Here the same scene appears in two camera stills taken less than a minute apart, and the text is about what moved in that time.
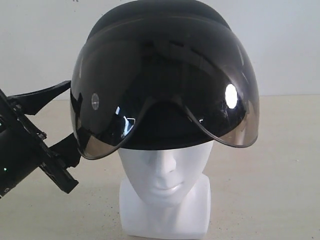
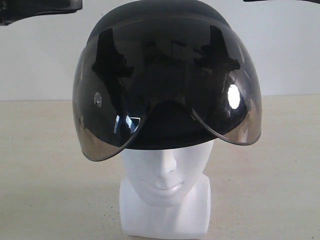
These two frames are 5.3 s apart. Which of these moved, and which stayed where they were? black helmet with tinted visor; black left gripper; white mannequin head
Moved: black left gripper
Stayed: black helmet with tinted visor; white mannequin head
